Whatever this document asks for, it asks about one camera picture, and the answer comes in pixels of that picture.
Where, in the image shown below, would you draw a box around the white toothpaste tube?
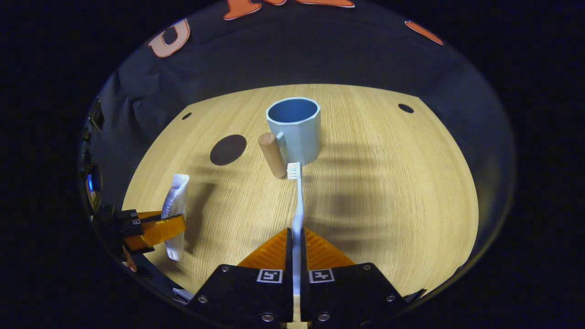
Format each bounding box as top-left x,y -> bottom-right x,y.
161,174 -> 190,261

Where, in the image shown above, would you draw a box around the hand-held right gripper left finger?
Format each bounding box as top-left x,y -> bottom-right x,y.
187,228 -> 294,326

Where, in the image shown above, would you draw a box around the white toothbrush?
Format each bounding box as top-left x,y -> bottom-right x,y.
287,162 -> 306,295

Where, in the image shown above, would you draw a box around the dark round coaster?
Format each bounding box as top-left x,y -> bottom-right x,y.
210,134 -> 247,166

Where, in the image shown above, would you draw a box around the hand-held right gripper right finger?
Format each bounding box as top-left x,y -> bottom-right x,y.
299,228 -> 428,327

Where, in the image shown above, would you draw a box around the black backdrop cloth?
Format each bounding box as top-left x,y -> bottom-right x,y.
91,0 -> 515,220

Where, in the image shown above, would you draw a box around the light blue cup wooden handle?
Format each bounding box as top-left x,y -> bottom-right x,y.
258,97 -> 321,179

